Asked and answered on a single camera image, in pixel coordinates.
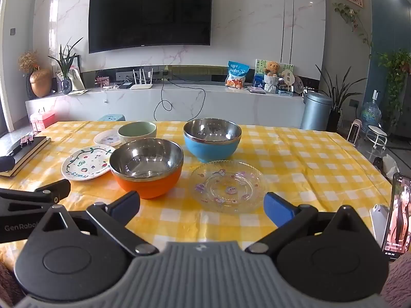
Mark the black notebook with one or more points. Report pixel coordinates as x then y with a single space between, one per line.
27 152

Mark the hanging vine plant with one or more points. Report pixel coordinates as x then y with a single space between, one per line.
351 16

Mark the blue water jug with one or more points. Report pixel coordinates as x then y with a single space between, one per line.
371 114

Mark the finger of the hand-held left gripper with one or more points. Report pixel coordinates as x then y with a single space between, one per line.
53 190

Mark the white marble television cabinet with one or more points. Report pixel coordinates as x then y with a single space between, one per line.
192 104

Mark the leafy green plant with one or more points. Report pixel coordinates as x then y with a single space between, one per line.
396 70

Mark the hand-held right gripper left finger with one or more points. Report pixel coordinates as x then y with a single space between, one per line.
127 204

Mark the pink storage box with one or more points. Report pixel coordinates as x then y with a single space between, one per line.
41 120

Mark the yellow checked tablecloth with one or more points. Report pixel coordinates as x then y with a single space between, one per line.
308 166

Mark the green plant in glass vase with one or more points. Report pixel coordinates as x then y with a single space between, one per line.
66 85

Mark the brown teddy bear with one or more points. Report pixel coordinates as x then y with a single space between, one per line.
272 69

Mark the potted snake plant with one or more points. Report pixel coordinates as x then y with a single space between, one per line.
335 102

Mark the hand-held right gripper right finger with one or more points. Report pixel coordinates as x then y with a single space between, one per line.
275 208

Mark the decorated display plate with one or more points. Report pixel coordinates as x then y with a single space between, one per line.
298 85

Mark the silver phone stand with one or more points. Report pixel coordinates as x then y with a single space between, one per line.
379 221

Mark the copper vase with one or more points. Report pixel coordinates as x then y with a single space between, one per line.
40 83

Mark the clear glass cartoon plate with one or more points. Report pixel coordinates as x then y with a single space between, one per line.
228 183

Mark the white fruit-print plate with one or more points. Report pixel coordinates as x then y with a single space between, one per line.
85 165

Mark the small white heater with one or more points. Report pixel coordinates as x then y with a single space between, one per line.
354 133

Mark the smartphone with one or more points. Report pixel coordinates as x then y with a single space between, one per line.
399 218

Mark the black round object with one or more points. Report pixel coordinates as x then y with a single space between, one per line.
5 164

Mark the pale green ceramic bowl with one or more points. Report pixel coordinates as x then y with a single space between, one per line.
136 134

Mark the blue snack bag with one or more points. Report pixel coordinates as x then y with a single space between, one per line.
237 75

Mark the dried flower bunch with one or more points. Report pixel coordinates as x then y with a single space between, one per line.
28 60

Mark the white plastic bag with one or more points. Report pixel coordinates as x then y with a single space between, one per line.
390 165

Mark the round hand fan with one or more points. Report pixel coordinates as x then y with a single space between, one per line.
289 78

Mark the grey trash can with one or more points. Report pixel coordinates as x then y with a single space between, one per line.
315 112

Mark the small white cartoon plate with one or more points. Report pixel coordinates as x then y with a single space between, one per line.
106 139

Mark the white round stool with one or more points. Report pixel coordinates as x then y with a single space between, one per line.
376 133

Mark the pink card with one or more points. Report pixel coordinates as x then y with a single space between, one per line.
102 81

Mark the green and blue canvas painting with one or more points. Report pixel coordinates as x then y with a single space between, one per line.
259 77

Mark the black wall television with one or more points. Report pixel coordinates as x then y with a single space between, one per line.
151 12

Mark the teddy bear in cup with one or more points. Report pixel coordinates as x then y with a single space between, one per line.
271 84

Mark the blue steel-lined bowl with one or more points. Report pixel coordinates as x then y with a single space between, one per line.
212 149

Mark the orange steel-lined bowl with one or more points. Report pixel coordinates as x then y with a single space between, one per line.
146 184

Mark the white router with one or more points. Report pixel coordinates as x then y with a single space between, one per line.
140 85

